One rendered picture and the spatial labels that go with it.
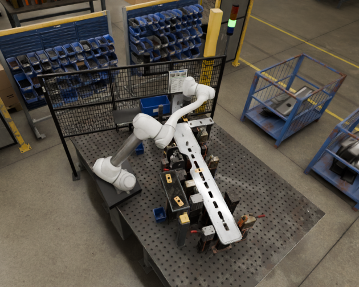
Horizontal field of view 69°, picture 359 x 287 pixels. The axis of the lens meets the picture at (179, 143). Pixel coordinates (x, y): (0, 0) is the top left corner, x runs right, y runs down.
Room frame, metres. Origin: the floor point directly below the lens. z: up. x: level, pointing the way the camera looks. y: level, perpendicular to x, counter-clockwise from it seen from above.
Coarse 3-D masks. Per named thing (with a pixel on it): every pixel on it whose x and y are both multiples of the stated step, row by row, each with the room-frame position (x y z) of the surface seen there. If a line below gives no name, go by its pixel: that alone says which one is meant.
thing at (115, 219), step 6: (114, 210) 1.25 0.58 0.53; (114, 216) 1.28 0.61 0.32; (120, 216) 1.19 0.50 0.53; (114, 222) 1.32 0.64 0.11; (120, 222) 1.18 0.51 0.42; (126, 222) 1.22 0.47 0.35; (120, 228) 1.19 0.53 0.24; (126, 228) 1.21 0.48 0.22; (120, 234) 1.22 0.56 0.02; (126, 234) 1.20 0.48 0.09; (132, 234) 1.25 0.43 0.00
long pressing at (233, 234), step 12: (180, 132) 1.98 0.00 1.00; (192, 132) 2.00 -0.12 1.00; (180, 144) 1.81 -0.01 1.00; (192, 144) 1.82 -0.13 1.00; (192, 168) 1.51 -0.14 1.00; (204, 168) 1.53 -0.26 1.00; (204, 192) 1.26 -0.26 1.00; (216, 192) 1.27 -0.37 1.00; (204, 204) 1.14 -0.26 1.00; (216, 216) 1.04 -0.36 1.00; (228, 216) 1.06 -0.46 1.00; (216, 228) 0.94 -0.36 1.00; (228, 240) 0.85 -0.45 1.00
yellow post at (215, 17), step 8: (216, 16) 2.64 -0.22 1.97; (208, 24) 2.71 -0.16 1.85; (216, 24) 2.65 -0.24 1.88; (208, 32) 2.68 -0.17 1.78; (216, 32) 2.65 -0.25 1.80; (208, 40) 2.66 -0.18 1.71; (216, 40) 2.66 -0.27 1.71; (208, 48) 2.64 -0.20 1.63; (208, 56) 2.64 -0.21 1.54; (208, 64) 2.64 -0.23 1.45; (208, 72) 2.65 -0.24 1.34; (200, 80) 2.70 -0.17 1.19; (208, 80) 2.66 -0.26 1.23
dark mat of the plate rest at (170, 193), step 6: (162, 174) 1.29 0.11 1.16; (174, 174) 1.30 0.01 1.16; (162, 180) 1.23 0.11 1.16; (174, 180) 1.25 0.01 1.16; (168, 186) 1.18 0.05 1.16; (174, 186) 1.19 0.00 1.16; (180, 186) 1.19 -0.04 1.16; (168, 192) 1.12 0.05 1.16; (174, 192) 1.13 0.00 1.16; (180, 192) 1.13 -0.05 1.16; (180, 198) 1.08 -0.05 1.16; (174, 204) 1.02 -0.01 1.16; (186, 204) 1.03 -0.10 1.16
